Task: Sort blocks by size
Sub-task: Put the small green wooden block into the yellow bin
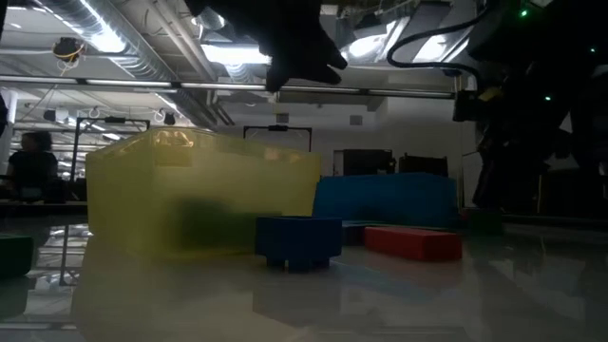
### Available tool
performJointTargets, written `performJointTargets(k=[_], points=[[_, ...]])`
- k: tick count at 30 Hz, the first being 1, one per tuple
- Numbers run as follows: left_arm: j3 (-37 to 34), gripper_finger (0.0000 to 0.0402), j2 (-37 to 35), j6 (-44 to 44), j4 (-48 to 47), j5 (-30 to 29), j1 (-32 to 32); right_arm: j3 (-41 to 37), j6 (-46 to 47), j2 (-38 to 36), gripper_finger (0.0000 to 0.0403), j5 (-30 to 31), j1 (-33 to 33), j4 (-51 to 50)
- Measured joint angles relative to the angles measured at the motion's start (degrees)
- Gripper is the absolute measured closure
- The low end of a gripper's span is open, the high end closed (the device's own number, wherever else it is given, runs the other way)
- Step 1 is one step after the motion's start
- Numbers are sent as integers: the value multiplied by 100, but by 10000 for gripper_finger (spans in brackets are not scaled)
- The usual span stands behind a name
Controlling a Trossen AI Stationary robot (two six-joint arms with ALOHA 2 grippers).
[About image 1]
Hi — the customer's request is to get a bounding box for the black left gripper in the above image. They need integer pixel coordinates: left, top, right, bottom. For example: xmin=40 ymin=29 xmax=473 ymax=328
xmin=184 ymin=0 xmax=349 ymax=94

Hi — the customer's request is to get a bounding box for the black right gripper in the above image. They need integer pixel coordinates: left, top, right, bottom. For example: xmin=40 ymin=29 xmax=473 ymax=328
xmin=453 ymin=66 xmax=574 ymax=210

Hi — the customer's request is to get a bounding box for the red rectangular block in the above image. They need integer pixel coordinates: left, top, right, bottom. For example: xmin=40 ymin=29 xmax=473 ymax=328
xmin=364 ymin=226 xmax=464 ymax=263

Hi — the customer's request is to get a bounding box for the small green block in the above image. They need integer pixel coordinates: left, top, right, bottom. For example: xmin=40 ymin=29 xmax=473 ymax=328
xmin=467 ymin=207 xmax=504 ymax=235
xmin=239 ymin=211 xmax=260 ymax=246
xmin=176 ymin=198 xmax=241 ymax=251

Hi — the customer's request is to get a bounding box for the long green block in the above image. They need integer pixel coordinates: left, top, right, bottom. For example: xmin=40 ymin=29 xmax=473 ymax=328
xmin=0 ymin=235 xmax=34 ymax=279

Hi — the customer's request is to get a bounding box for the ceiling light panel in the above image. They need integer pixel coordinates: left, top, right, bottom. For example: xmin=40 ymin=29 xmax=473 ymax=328
xmin=201 ymin=44 xmax=272 ymax=66

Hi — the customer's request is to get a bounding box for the black monitor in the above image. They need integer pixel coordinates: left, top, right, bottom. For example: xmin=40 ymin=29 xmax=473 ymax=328
xmin=333 ymin=148 xmax=396 ymax=179
xmin=398 ymin=153 xmax=449 ymax=176

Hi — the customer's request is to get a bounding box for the teal plastic bin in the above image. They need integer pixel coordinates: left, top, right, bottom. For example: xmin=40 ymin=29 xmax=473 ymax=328
xmin=312 ymin=172 xmax=460 ymax=229

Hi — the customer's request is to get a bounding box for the long horizontal light bar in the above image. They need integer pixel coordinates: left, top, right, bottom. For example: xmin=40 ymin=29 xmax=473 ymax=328
xmin=0 ymin=74 xmax=457 ymax=100

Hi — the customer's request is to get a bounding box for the long purple block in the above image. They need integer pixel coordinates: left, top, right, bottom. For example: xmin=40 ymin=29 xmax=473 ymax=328
xmin=341 ymin=223 xmax=367 ymax=247

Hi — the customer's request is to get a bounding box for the small blue block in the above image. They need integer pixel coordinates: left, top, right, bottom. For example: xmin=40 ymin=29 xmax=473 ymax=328
xmin=255 ymin=216 xmax=344 ymax=275

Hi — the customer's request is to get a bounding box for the yellow translucent plastic bin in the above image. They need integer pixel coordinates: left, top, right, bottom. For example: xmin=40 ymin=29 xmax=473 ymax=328
xmin=85 ymin=125 xmax=323 ymax=263

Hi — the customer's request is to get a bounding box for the person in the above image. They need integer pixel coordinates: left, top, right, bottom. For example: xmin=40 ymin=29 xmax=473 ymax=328
xmin=5 ymin=130 xmax=61 ymax=201

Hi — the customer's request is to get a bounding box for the black station frame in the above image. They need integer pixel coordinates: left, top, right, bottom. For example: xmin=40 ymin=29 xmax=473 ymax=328
xmin=242 ymin=124 xmax=314 ymax=153

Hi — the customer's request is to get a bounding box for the silver round air duct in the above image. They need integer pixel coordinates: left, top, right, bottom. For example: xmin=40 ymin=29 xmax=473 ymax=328
xmin=194 ymin=7 xmax=227 ymax=30

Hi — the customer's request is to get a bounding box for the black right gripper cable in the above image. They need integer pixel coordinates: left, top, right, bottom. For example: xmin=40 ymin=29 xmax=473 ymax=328
xmin=386 ymin=3 xmax=493 ymax=80

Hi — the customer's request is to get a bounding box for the silver rectangular air duct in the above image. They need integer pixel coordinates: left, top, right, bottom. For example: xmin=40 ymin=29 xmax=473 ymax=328
xmin=339 ymin=0 xmax=488 ymax=70

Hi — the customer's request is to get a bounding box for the silver spiral air duct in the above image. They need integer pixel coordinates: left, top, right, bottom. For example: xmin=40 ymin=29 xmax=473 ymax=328
xmin=40 ymin=0 xmax=180 ymax=82

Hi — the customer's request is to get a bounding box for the yellow black cable reel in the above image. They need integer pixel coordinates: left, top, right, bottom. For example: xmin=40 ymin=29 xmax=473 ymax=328
xmin=51 ymin=36 xmax=87 ymax=64

